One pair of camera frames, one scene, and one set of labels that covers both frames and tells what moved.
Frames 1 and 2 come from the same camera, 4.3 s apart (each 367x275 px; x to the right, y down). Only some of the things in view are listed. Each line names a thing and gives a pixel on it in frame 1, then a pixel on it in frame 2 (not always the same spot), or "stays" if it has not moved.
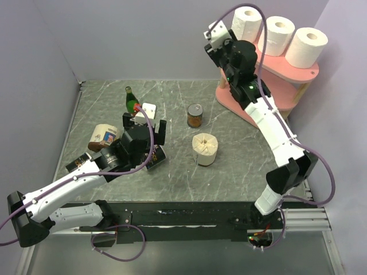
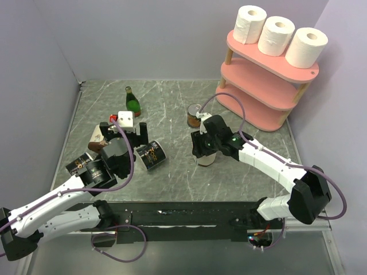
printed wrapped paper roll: (104, 135) stays
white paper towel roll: (280, 31) stays
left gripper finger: (126, 119) to (104, 127)
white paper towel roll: (306, 48) stays
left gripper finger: (159, 138) to (144, 137)
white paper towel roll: (246, 23) stays
